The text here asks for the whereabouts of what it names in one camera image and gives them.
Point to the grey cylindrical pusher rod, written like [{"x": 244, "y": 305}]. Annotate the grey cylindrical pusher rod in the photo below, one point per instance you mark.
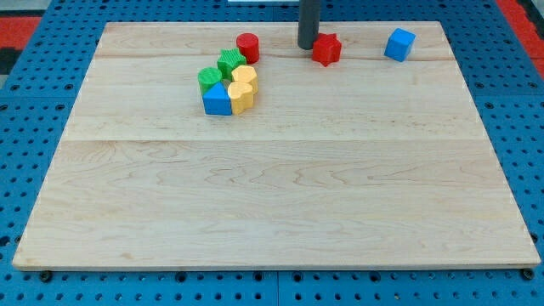
[{"x": 308, "y": 23}]

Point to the red star block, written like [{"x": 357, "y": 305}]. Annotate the red star block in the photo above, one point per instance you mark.
[{"x": 326, "y": 49}]

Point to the green star block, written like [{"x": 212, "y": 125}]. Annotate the green star block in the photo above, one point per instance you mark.
[{"x": 230, "y": 59}]

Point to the blue cube block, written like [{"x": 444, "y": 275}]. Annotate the blue cube block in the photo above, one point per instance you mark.
[{"x": 399, "y": 44}]

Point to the red cylinder block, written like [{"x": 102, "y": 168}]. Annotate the red cylinder block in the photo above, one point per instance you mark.
[{"x": 248, "y": 44}]

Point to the yellow hexagon block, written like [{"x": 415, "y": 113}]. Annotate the yellow hexagon block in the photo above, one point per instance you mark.
[{"x": 246, "y": 74}]

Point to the yellow heart block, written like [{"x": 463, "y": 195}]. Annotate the yellow heart block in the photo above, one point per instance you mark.
[{"x": 241, "y": 97}]

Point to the green cylinder block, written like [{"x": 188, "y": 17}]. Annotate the green cylinder block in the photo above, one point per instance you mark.
[{"x": 208, "y": 77}]

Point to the blue triangle block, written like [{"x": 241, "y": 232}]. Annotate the blue triangle block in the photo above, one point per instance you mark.
[{"x": 217, "y": 101}]

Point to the light wooden board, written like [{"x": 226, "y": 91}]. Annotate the light wooden board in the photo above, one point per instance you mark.
[{"x": 365, "y": 164}]

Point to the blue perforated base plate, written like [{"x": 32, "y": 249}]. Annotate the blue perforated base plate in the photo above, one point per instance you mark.
[{"x": 41, "y": 89}]

